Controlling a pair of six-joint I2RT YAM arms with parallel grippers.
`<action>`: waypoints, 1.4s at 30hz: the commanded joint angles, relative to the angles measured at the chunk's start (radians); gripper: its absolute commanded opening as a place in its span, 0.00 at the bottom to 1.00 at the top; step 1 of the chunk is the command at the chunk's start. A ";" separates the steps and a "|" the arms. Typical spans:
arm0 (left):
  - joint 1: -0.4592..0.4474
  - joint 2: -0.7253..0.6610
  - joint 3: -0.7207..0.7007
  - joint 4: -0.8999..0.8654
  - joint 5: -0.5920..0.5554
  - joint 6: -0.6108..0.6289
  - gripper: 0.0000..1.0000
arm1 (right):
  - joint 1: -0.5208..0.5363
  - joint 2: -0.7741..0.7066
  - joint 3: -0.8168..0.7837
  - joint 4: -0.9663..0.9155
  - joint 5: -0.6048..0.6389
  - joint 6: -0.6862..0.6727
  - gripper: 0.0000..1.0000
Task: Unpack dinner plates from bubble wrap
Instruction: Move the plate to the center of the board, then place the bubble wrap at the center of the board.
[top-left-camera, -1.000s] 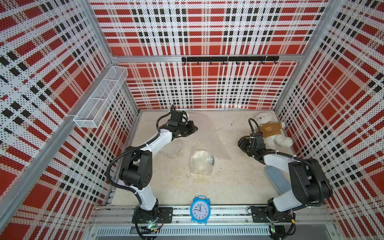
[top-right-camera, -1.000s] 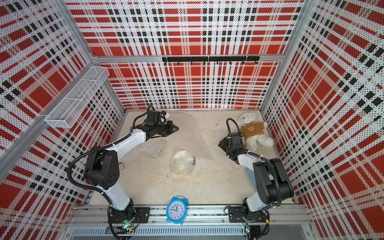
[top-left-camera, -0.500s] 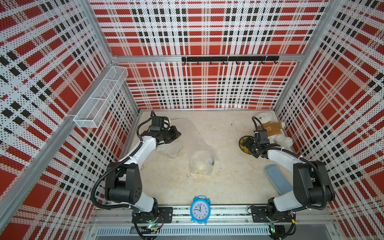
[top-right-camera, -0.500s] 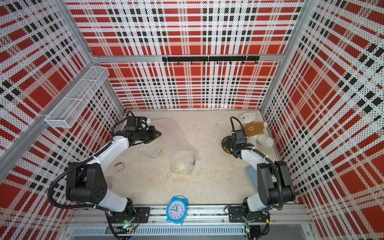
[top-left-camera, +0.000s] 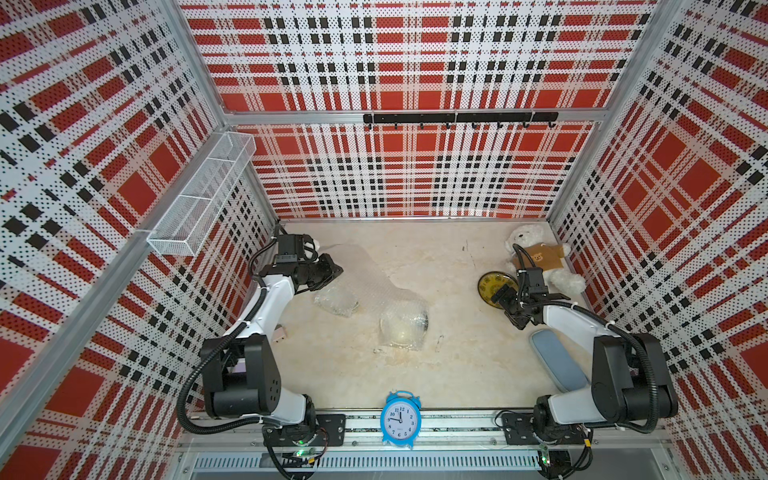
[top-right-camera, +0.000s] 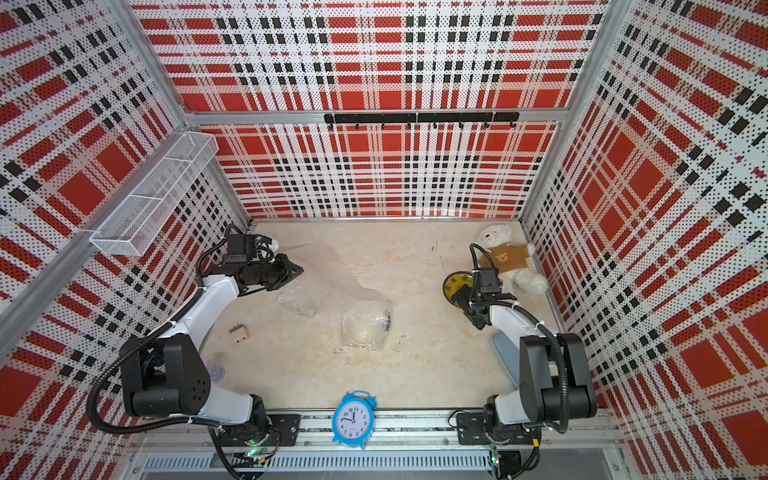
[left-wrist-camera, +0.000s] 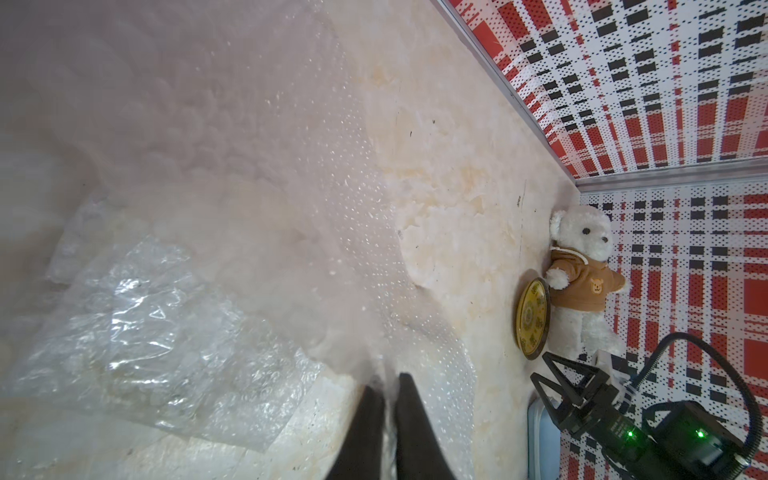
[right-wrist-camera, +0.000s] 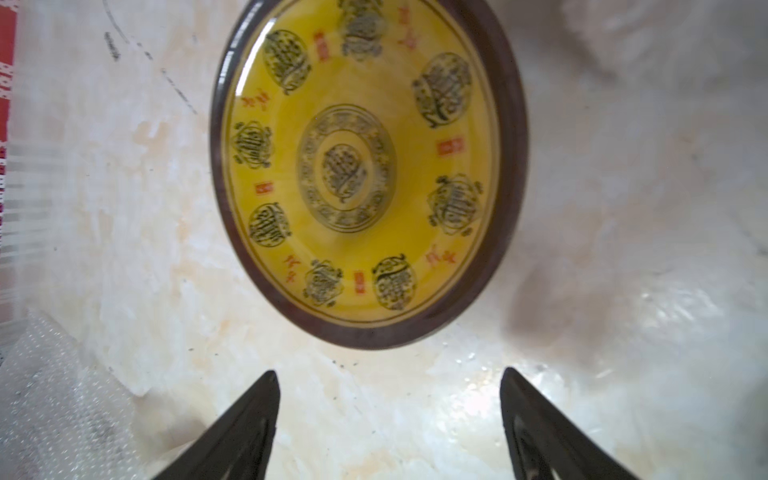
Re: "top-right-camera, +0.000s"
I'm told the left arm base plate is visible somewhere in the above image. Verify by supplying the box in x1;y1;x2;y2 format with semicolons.
218;414;301;447

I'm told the black hook rail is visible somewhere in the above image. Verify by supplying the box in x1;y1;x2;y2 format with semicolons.
324;111;520;128

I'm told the grey blue oval dish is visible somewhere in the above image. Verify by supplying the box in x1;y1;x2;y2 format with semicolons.
491;331;520;388

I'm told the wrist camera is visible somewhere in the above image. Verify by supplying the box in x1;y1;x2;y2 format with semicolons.
226;234;279;262
476;268;502;295

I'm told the yellow patterned plate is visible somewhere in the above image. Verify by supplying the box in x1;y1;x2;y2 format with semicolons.
442;271;473;305

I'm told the blue alarm clock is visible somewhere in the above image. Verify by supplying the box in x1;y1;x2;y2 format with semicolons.
332;390;377;450

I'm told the white wire mesh basket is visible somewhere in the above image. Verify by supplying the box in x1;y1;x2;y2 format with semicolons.
90;131;218;257

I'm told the bubble wrapped plate left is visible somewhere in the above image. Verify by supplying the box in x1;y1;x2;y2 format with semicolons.
278;286;319;318

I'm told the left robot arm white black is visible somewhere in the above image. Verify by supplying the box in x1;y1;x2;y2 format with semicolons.
85;230;304;443

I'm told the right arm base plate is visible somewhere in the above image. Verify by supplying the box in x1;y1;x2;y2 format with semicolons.
449;410;541;446

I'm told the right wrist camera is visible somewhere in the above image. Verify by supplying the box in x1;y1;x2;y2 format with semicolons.
476;268;502;295

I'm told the small beige wooden block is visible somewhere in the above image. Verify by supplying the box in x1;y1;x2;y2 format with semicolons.
229;324;250;343

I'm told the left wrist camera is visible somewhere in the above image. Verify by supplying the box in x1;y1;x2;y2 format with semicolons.
226;234;279;262

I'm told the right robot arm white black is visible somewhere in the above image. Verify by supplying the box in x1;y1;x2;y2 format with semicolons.
442;268;598;444

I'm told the white teddy bear brown shirt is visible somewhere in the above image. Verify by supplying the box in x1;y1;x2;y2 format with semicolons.
476;223;548;295

